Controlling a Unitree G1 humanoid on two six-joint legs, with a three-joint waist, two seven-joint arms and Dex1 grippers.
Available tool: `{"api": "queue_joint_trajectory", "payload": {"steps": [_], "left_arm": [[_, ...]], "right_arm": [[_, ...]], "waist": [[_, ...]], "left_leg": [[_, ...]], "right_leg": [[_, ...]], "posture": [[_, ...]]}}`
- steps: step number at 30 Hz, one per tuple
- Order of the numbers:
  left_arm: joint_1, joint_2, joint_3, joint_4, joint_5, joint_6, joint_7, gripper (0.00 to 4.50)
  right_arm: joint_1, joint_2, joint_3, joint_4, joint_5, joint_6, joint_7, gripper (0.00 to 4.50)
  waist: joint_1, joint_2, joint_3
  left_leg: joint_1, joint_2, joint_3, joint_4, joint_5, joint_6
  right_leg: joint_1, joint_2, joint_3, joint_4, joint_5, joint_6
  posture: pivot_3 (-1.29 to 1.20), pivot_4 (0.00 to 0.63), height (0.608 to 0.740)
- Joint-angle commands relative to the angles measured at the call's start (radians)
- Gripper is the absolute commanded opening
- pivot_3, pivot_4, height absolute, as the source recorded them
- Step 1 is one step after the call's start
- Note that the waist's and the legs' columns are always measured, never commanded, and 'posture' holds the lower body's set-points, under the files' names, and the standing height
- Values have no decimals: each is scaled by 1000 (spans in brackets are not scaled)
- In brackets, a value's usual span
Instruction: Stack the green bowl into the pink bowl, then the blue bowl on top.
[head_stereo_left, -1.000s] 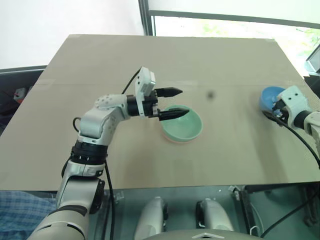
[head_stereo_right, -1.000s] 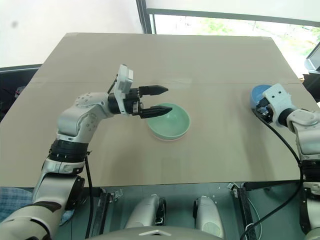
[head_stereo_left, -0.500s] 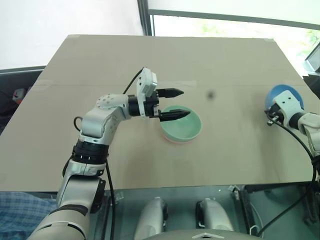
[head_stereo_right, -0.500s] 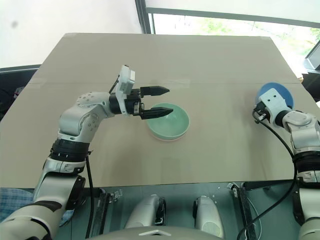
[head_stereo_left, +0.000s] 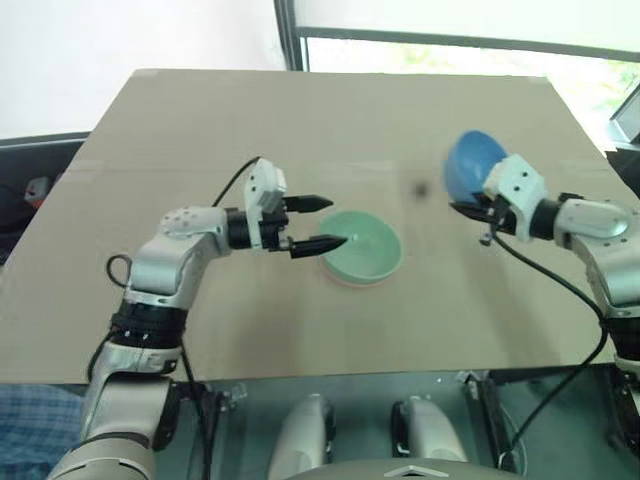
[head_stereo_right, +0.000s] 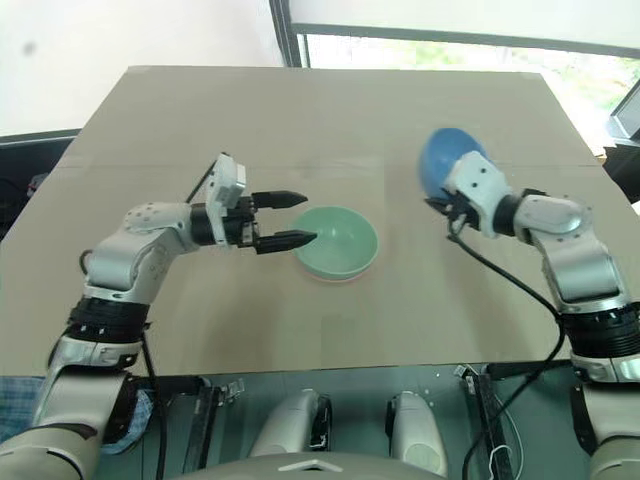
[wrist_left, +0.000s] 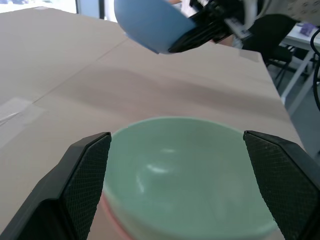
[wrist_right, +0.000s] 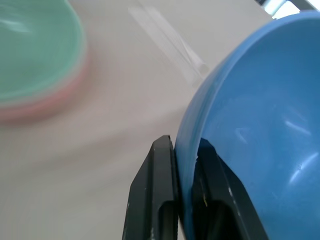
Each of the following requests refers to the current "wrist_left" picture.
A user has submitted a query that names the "black hanging cable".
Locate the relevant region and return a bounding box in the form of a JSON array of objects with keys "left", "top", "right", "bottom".
[{"left": 309, "top": 26, "right": 320, "bottom": 114}]

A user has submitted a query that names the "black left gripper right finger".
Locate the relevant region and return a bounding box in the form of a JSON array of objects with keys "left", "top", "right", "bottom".
[{"left": 242, "top": 130, "right": 320, "bottom": 240}]

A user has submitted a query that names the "purple object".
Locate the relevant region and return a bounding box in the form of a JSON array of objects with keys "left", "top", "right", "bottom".
[{"left": 299, "top": 22, "right": 315, "bottom": 36}]

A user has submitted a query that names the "pink bowl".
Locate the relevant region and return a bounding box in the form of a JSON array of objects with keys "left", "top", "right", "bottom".
[{"left": 100, "top": 192, "right": 132, "bottom": 240}]

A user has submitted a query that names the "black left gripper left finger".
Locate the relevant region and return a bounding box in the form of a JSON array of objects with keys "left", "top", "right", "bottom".
[{"left": 0, "top": 131, "right": 112, "bottom": 240}]

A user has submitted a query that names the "white side table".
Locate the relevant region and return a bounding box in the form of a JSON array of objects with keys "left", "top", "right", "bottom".
[{"left": 279, "top": 21, "right": 320, "bottom": 116}]

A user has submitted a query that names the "green bowl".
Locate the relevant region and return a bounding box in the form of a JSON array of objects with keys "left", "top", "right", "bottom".
[{"left": 102, "top": 116, "right": 278, "bottom": 240}]

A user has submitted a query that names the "clear tape patch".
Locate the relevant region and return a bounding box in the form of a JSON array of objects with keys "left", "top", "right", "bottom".
[{"left": 0, "top": 96, "right": 45, "bottom": 150}]

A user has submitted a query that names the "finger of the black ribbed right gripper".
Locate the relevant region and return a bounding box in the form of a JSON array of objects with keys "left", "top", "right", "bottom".
[{"left": 167, "top": 17, "right": 230, "bottom": 54}]

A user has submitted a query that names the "blue bowl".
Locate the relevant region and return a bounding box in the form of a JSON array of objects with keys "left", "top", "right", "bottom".
[{"left": 113, "top": 0, "right": 197, "bottom": 55}]

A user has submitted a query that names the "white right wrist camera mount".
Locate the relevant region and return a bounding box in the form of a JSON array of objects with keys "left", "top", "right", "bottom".
[{"left": 223, "top": 0, "right": 262, "bottom": 40}]

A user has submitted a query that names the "black office chair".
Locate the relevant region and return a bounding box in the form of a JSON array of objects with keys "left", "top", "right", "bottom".
[{"left": 241, "top": 13, "right": 305, "bottom": 89}]

